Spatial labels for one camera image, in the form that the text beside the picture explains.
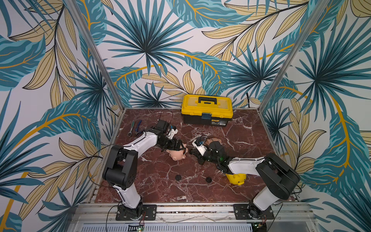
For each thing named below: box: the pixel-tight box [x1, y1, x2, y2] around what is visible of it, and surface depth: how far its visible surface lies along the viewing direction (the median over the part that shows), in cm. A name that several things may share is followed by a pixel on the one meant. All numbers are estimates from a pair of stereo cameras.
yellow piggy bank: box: [225, 173, 247, 186], surface depth 79 cm
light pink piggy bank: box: [166, 147, 188, 161], surface depth 88 cm
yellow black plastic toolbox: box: [181, 93, 234, 127], surface depth 102 cm
